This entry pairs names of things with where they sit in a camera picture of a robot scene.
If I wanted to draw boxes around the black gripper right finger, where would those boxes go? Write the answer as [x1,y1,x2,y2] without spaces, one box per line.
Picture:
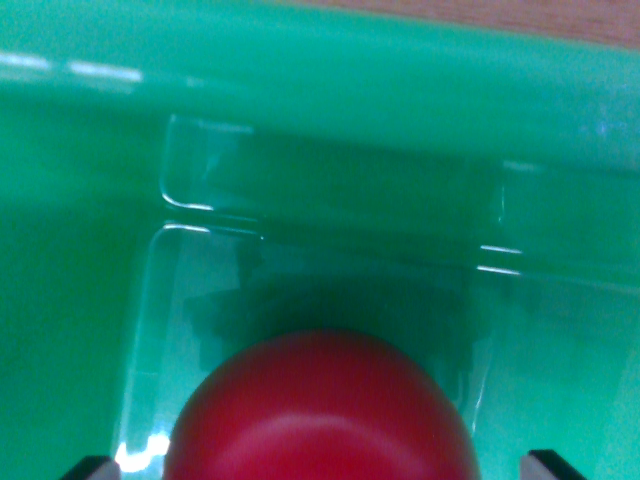
[519,449,584,480]

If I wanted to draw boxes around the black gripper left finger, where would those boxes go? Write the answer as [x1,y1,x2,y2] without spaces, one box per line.
[59,455,121,480]

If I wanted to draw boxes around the red toy apple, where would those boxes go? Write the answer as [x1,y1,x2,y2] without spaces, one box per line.
[163,328,481,480]

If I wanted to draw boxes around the green plastic bin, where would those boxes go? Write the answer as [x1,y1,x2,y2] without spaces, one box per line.
[0,0,640,480]

